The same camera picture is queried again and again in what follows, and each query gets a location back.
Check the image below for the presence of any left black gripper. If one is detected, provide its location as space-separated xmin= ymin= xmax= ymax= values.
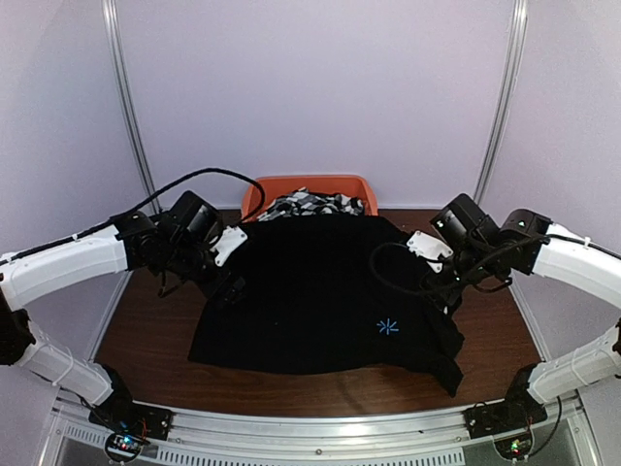
xmin=164 ymin=238 xmax=250 ymax=310

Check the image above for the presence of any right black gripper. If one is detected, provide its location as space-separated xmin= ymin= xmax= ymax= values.
xmin=415 ymin=244 xmax=496 ymax=312

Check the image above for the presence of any black t-shirt blue logo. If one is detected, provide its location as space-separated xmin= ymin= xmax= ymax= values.
xmin=188 ymin=216 xmax=464 ymax=396

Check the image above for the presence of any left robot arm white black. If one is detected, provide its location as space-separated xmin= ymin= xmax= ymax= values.
xmin=1 ymin=191 xmax=247 ymax=431

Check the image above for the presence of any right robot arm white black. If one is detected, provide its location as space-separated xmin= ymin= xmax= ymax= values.
xmin=407 ymin=193 xmax=620 ymax=429

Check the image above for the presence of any orange plastic bin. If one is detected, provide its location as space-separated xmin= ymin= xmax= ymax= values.
xmin=241 ymin=175 xmax=378 ymax=221

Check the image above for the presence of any black white checkered shirt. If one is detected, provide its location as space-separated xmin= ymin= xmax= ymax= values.
xmin=257 ymin=186 xmax=366 ymax=221

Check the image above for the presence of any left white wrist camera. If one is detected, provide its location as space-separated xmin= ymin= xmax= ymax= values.
xmin=211 ymin=226 xmax=248 ymax=267

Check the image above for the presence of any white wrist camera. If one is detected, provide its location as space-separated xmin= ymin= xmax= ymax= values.
xmin=211 ymin=226 xmax=248 ymax=267
xmin=406 ymin=230 xmax=453 ymax=274

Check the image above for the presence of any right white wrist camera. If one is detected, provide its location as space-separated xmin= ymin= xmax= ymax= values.
xmin=406 ymin=230 xmax=453 ymax=274

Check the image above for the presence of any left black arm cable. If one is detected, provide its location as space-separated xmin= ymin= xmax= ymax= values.
xmin=72 ymin=167 xmax=267 ymax=239

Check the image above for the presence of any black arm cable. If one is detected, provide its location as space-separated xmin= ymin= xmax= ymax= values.
xmin=72 ymin=167 xmax=267 ymax=239
xmin=368 ymin=242 xmax=486 ymax=297

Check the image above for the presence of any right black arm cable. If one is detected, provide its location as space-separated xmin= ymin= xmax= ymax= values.
xmin=368 ymin=242 xmax=486 ymax=297

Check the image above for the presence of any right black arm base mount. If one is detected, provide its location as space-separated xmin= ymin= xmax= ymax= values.
xmin=463 ymin=400 xmax=548 ymax=439

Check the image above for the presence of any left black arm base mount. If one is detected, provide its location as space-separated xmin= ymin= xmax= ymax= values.
xmin=87 ymin=398 xmax=173 ymax=441

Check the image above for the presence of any aluminium front rail frame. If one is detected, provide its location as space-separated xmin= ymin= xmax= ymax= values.
xmin=38 ymin=373 xmax=605 ymax=466

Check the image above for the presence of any left aluminium corner post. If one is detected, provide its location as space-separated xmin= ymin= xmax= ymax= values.
xmin=101 ymin=0 xmax=156 ymax=196

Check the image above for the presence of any aluminium corner post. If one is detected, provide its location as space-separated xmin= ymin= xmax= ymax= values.
xmin=474 ymin=0 xmax=529 ymax=204
xmin=101 ymin=0 xmax=156 ymax=196

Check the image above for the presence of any right aluminium corner post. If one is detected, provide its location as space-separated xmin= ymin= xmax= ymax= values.
xmin=474 ymin=0 xmax=529 ymax=204

